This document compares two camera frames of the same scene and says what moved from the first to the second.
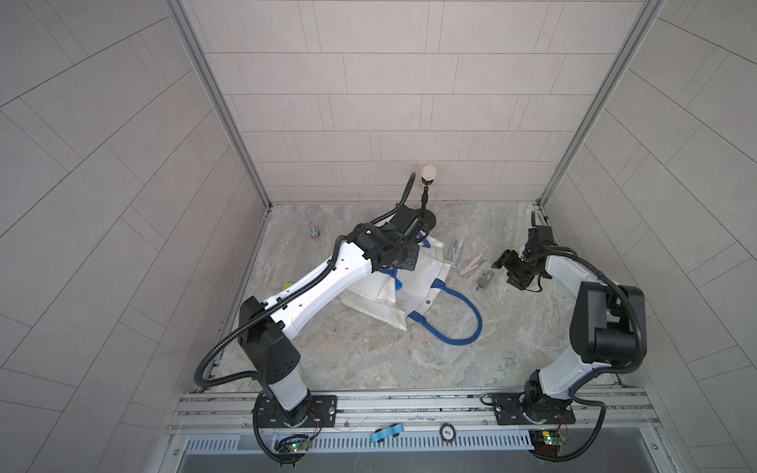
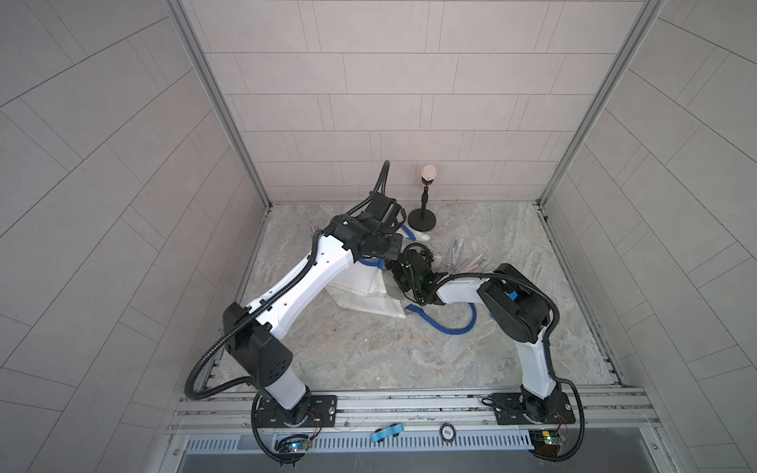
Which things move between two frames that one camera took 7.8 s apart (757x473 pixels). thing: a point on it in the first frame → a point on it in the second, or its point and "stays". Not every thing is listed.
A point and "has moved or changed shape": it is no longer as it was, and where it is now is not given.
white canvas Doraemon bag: (391, 296) has moved or changed shape
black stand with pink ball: (428, 174) stays
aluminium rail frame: (614, 413) stays
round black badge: (447, 432) stays
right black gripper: (508, 257) → (396, 265)
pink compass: (472, 266) stays
